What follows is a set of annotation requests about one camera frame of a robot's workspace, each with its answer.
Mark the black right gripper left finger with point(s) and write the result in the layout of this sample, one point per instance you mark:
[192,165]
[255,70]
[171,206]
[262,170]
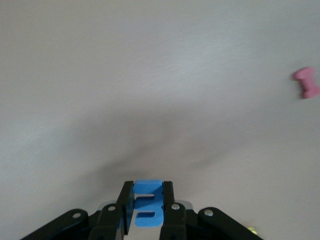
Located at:
[75,225]

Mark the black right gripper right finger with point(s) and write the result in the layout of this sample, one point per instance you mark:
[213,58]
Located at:
[175,222]

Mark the blue letter E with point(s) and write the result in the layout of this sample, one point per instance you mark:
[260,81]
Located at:
[147,186]

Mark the yellow letter k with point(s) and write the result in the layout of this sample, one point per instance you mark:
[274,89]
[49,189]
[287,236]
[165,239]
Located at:
[252,229]

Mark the red letter I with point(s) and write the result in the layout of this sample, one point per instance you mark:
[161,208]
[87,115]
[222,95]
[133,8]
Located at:
[307,83]

